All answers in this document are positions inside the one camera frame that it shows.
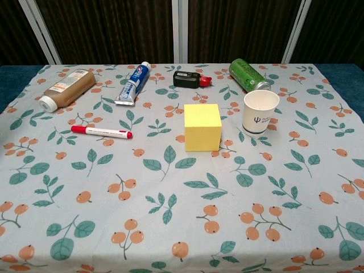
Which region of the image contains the blue white toothpaste tube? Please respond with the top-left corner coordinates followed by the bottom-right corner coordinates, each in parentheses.
top-left (114, 61), bottom-right (152, 107)

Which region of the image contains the green drink can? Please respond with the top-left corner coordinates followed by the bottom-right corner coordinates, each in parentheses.
top-left (229, 58), bottom-right (272, 93)

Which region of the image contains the red and white marker pen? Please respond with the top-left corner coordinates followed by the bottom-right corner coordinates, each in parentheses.
top-left (71, 125), bottom-right (134, 140)

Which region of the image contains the white paper cup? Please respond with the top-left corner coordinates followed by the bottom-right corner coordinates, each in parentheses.
top-left (242, 89), bottom-right (281, 138)

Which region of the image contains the brown bottle with white cap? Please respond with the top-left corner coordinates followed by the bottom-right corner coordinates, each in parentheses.
top-left (38, 69), bottom-right (97, 114)

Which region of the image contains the black bottle with red cap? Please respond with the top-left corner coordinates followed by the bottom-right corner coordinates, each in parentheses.
top-left (172, 71), bottom-right (213, 89)

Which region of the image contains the dark pleated partition panel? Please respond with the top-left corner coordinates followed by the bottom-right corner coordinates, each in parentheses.
top-left (281, 0), bottom-right (364, 65)
top-left (19, 0), bottom-right (180, 65)
top-left (179, 0), bottom-right (311, 64)
top-left (0, 0), bottom-right (62, 67)

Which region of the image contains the yellow foam cube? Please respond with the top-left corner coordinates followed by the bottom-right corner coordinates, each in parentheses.
top-left (183, 103), bottom-right (223, 152)

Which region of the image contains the floral printed tablecloth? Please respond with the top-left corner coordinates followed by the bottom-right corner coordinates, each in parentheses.
top-left (0, 63), bottom-right (364, 273)

